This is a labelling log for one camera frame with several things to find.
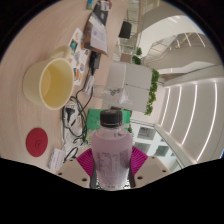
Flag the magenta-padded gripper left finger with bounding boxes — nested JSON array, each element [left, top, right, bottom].
[[55, 147, 98, 190]]

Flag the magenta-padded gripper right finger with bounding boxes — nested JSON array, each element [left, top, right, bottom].
[[128, 146, 172, 188]]

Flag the pale purple bottle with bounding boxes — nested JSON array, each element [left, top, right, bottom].
[[90, 109, 134, 191]]

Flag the small white card box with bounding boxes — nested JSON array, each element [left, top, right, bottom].
[[48, 148, 67, 171]]

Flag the flat round red coaster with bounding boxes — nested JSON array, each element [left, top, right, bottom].
[[25, 127, 49, 158]]

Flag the green plants atop cabinet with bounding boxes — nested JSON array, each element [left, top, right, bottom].
[[144, 68, 160, 116]]

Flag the white cabinet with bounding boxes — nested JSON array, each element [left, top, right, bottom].
[[109, 61, 154, 114]]

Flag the clear tumbler with lid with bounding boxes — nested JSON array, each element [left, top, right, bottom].
[[91, 84, 129, 106]]

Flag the small white adapter block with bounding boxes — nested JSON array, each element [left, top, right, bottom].
[[82, 73, 95, 94]]

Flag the white chair with rounded back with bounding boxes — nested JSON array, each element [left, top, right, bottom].
[[106, 61, 128, 89]]

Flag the brown planter with two plants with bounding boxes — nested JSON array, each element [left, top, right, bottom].
[[119, 46, 144, 66]]

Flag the black power adapter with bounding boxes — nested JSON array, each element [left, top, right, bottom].
[[88, 50, 102, 70]]

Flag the colourful sticker sheet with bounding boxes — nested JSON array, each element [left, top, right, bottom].
[[68, 27, 90, 87]]

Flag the open booklet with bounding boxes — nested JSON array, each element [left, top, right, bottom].
[[82, 13, 109, 56]]

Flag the black chair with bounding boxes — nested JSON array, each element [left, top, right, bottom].
[[118, 20, 133, 39]]

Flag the black wallet with white card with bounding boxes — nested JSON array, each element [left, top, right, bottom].
[[92, 1, 111, 26]]

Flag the small teal marker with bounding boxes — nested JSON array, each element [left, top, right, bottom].
[[85, 0, 96, 10]]

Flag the black looped cable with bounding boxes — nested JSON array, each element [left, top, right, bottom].
[[63, 145, 80, 164]]

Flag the black cable with plug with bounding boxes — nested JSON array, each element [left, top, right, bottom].
[[61, 86, 94, 139]]

